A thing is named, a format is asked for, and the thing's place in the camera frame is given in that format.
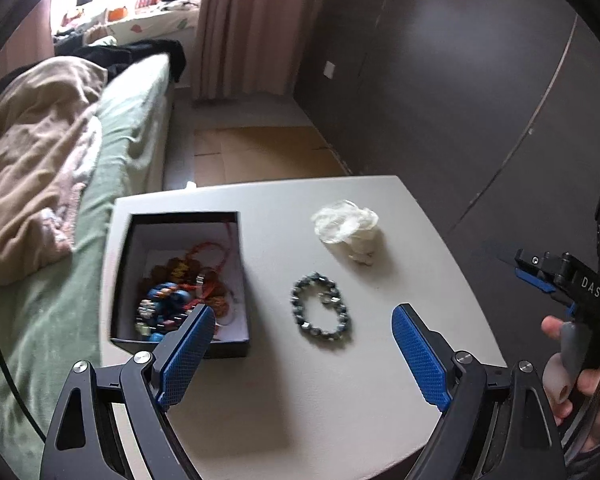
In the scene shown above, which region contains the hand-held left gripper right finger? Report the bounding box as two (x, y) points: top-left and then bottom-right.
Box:
(391, 303), (566, 480)

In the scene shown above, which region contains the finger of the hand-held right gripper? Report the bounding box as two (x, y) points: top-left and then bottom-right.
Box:
(514, 267), (557, 294)
(497, 247), (572, 285)

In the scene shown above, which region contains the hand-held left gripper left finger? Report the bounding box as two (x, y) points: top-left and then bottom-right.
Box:
(39, 304), (217, 480)

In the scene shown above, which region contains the dark mixed bead bracelet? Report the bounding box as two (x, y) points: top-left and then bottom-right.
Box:
(136, 299), (181, 337)

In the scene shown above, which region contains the blue knot bracelet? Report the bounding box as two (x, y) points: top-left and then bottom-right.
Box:
(140, 282), (202, 344)

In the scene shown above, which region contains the brown rudraksha bead bracelet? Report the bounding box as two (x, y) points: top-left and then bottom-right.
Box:
(147, 255), (232, 319)

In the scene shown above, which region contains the red cord bead bracelet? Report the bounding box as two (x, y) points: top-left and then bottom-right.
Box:
(190, 222), (240, 332)

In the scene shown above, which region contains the black gift box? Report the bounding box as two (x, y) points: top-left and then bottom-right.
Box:
(109, 210), (254, 360)

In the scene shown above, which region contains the grey stone bead bracelet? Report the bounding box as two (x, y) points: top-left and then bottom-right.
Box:
(290, 272), (354, 343)

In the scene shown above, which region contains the person's right hand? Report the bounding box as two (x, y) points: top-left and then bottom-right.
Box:
(541, 316), (600, 428)

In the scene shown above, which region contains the bed with green sheet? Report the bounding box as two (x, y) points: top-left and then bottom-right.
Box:
(0, 52), (175, 480)

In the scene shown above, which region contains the crumpled clear plastic bag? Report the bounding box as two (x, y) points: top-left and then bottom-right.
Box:
(310, 199), (382, 267)

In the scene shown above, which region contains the dark grey wardrobe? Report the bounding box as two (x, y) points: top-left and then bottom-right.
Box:
(292, 0), (600, 281)

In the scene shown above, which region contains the flat brown cardboard sheet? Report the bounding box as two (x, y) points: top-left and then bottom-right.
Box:
(193, 126), (349, 187)

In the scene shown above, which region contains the beige blanket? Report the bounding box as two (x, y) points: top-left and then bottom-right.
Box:
(0, 56), (110, 289)

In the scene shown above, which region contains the black clothing pile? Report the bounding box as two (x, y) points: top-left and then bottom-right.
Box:
(71, 38), (188, 84)

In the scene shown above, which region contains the pink curtain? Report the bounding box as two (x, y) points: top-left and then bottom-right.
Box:
(192, 0), (337, 104)
(0, 0), (57, 81)

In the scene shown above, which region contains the leaf print sill cloth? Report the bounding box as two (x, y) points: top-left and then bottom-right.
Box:
(54, 2), (202, 47)

